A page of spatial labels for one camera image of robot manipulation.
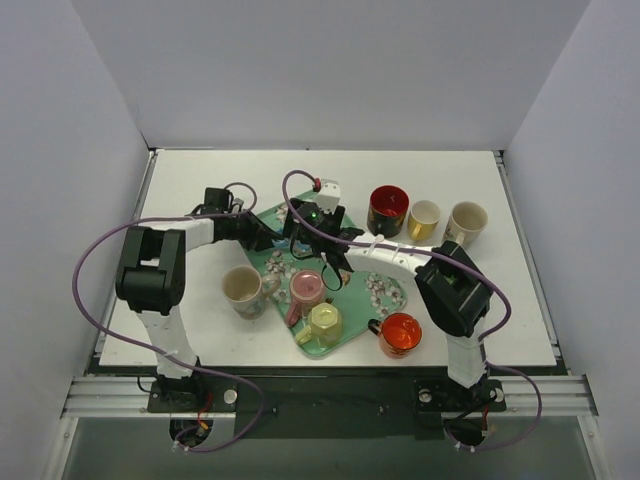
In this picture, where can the blue glazed mug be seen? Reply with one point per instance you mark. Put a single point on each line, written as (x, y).
(298, 247)

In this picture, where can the cream mug umbrella design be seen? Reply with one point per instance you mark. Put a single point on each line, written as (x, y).
(466, 222)

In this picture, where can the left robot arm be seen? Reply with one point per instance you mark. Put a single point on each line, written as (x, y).
(151, 279)

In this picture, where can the beige patterned mug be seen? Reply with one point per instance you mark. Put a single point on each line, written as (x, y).
(247, 290)

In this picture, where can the black mug red interior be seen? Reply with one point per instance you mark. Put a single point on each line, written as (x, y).
(388, 206)

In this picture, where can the aluminium rail frame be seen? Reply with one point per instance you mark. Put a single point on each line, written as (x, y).
(226, 342)

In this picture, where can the pale yellow faceted mug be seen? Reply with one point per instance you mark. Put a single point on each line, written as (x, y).
(324, 324)

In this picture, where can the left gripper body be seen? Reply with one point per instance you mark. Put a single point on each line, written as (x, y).
(270, 240)

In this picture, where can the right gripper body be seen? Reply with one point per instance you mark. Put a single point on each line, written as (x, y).
(329, 251)

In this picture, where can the orange mug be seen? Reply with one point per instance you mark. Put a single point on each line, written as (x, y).
(398, 334)

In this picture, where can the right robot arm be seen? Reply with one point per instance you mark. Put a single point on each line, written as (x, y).
(452, 288)

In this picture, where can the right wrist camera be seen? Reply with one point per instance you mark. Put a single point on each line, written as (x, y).
(327, 195)

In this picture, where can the green floral serving tray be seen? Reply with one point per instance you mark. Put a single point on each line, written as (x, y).
(358, 296)

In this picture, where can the pink mug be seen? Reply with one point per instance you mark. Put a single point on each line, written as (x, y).
(306, 290)

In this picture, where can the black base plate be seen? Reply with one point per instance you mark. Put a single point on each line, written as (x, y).
(332, 403)

